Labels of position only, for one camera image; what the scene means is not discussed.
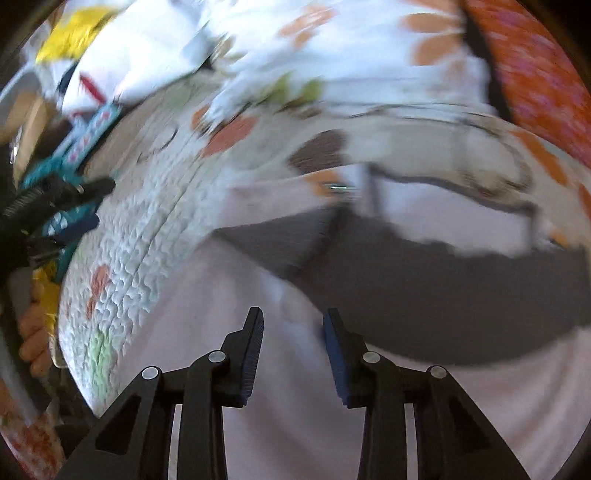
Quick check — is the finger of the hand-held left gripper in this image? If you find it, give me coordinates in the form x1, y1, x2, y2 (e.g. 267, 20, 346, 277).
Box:
44, 216, 101, 250
58, 176, 116, 209

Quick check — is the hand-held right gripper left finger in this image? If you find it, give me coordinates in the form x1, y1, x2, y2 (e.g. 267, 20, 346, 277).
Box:
55, 306, 265, 480

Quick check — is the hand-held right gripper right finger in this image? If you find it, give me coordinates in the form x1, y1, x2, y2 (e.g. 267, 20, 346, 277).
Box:
322, 308, 532, 480

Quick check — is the pale pink garment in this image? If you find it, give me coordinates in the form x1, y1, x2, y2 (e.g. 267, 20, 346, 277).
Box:
92, 162, 591, 480

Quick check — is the person's left hand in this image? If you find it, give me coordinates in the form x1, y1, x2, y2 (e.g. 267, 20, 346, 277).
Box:
17, 281, 54, 380

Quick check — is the quilted floral blanket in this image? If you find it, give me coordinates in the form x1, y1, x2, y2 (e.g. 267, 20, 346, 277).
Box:
55, 78, 591, 416

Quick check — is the brown cardboard box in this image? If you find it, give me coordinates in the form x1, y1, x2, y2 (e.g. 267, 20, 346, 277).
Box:
0, 90, 51, 160

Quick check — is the white cloth with red mark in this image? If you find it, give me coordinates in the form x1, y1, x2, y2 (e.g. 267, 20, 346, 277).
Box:
60, 9, 218, 116

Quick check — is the yellow cloth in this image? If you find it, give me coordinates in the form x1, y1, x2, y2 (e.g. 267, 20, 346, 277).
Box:
36, 8, 117, 64

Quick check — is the white orange floral cloth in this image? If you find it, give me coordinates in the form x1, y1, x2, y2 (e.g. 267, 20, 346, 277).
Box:
198, 0, 497, 125

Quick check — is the orange pink patterned cloth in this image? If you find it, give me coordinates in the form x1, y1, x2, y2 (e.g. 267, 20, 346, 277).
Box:
464, 0, 591, 169

